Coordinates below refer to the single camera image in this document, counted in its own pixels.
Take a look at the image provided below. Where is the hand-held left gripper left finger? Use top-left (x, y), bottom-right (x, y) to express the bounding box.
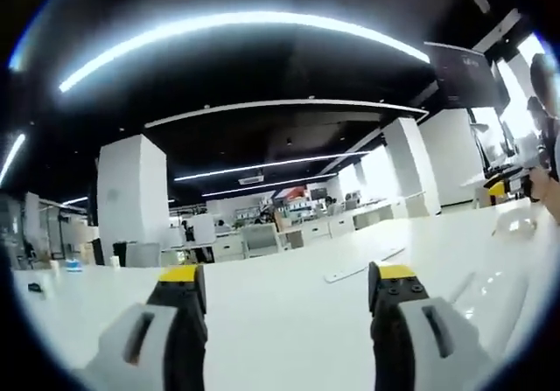
top-left (81, 264), bottom-right (209, 391)

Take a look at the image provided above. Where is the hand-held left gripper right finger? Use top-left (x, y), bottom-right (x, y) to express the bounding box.
top-left (367, 261), bottom-right (496, 391)

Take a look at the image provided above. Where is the clear plastic bag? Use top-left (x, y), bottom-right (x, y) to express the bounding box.
top-left (490, 208), bottom-right (540, 240)

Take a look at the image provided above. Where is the person's right hand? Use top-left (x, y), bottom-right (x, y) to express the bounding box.
top-left (530, 168), bottom-right (560, 226)

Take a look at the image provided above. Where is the white flat plastic strip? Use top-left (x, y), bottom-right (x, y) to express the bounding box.
top-left (322, 246), bottom-right (408, 284)

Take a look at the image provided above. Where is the black hanging display screen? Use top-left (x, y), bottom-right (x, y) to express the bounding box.
top-left (424, 40), bottom-right (512, 108)

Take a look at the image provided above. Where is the white drawer cabinet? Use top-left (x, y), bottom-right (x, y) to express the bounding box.
top-left (213, 232), bottom-right (244, 262)

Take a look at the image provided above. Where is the thin ceiling light strip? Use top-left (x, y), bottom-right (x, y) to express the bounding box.
top-left (173, 150), bottom-right (373, 183)

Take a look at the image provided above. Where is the short ceiling light strip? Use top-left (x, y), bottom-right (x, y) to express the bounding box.
top-left (0, 132), bottom-right (27, 186)

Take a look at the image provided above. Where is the long curved ceiling light strip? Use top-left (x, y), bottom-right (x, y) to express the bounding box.
top-left (58, 11), bottom-right (433, 94)

